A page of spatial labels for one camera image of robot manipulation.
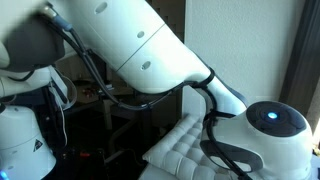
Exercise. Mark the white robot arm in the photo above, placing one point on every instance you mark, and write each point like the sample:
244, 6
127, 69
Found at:
133, 43

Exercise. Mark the white tufted seat cushion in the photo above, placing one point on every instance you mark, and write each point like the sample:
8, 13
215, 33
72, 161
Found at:
176, 150

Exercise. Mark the black electronics box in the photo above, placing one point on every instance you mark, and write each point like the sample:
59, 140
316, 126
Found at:
80, 166

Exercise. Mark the black camera stand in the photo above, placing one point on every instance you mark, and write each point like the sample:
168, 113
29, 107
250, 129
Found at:
145, 123

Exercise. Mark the dark window frame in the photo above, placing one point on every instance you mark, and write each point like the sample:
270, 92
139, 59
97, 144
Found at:
300, 66

